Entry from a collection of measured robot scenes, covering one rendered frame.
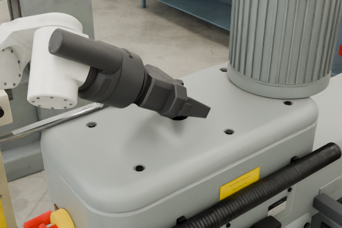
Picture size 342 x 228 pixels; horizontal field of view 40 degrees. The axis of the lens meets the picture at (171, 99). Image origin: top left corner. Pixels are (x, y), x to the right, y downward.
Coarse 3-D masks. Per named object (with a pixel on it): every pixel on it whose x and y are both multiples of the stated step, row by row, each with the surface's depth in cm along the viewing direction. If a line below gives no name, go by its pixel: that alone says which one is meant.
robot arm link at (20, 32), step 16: (32, 16) 64; (48, 16) 63; (64, 16) 63; (0, 32) 65; (16, 32) 64; (32, 32) 64; (80, 32) 65; (0, 48) 65; (16, 48) 68; (32, 48) 69; (0, 64) 65; (16, 64) 69; (0, 80) 65; (16, 80) 68
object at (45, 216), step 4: (48, 212) 85; (40, 216) 85; (44, 216) 85; (48, 216) 85; (28, 220) 84; (32, 220) 84; (36, 220) 84; (40, 220) 84; (44, 220) 84; (48, 220) 85; (24, 224) 84; (28, 224) 83; (32, 224) 83; (36, 224) 84
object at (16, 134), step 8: (88, 104) 83; (96, 104) 83; (64, 112) 80; (72, 112) 80; (80, 112) 80; (88, 112) 81; (48, 120) 78; (56, 120) 78; (64, 120) 79; (24, 128) 76; (32, 128) 76; (40, 128) 76; (0, 136) 74; (8, 136) 74; (16, 136) 74; (0, 144) 73
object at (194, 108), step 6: (192, 102) 74; (198, 102) 75; (186, 108) 73; (192, 108) 75; (198, 108) 75; (204, 108) 76; (210, 108) 77; (186, 114) 74; (192, 114) 75; (198, 114) 76; (204, 114) 77
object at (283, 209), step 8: (280, 192) 89; (288, 192) 91; (272, 200) 88; (280, 200) 90; (288, 200) 92; (256, 208) 86; (264, 208) 88; (272, 208) 89; (280, 208) 91; (288, 208) 93; (240, 216) 84; (248, 216) 85; (256, 216) 87; (264, 216) 89; (280, 216) 93; (232, 224) 83; (240, 224) 85; (248, 224) 87
